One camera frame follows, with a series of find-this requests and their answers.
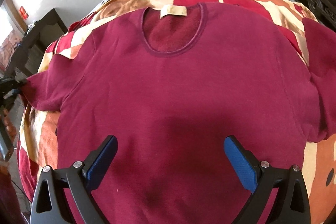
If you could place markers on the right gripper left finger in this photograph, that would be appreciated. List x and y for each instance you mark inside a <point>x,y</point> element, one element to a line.
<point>50,204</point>

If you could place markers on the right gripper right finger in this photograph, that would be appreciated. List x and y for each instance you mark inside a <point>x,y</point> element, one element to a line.
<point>291,204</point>

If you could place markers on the maroon fleece shirt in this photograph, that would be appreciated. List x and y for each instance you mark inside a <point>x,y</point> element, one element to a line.
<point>181,108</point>

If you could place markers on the dark wooden side table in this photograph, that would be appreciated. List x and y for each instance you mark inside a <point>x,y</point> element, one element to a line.
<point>19,58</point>

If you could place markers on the orange red patterned blanket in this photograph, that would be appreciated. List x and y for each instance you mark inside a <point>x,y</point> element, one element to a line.
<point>236,1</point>

